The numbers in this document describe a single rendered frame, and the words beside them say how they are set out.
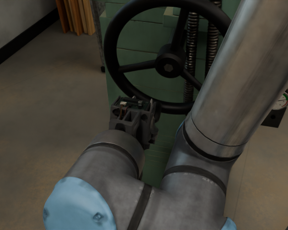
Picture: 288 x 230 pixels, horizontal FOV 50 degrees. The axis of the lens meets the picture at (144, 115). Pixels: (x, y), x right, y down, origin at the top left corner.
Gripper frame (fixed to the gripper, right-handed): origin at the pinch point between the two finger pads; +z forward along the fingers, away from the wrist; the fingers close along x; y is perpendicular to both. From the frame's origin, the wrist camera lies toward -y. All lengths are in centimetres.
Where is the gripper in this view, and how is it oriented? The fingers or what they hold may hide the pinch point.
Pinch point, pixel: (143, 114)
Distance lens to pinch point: 67.1
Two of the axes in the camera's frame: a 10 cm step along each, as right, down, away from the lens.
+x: -9.7, -1.7, 1.6
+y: 0.9, -9.0, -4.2
